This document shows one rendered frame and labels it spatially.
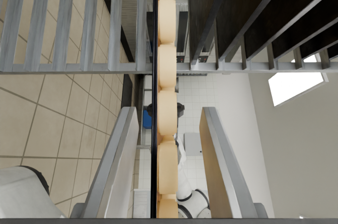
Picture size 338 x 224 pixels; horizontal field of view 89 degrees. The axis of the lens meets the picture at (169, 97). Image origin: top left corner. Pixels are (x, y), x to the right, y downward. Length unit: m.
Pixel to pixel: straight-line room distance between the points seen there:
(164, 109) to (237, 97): 4.75
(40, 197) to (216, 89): 4.57
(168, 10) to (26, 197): 0.41
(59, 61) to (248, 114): 4.53
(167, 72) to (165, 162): 0.09
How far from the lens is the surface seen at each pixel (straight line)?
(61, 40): 0.73
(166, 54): 0.19
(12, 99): 1.17
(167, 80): 0.19
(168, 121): 0.17
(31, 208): 0.45
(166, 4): 0.21
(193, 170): 4.32
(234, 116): 4.71
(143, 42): 0.64
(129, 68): 0.61
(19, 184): 0.46
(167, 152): 0.18
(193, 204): 0.77
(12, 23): 0.86
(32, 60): 0.76
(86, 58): 0.67
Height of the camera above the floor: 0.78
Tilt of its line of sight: level
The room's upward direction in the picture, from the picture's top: 90 degrees clockwise
